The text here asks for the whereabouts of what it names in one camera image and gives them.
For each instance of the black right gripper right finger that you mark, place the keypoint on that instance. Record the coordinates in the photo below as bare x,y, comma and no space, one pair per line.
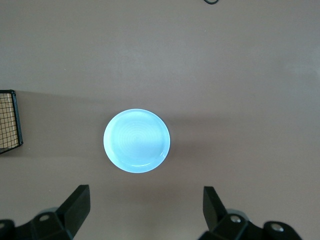
212,210

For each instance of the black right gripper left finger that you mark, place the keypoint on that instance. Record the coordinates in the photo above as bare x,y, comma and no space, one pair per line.
75,207

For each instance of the light blue round plate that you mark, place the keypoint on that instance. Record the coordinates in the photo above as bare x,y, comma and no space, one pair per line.
137,140

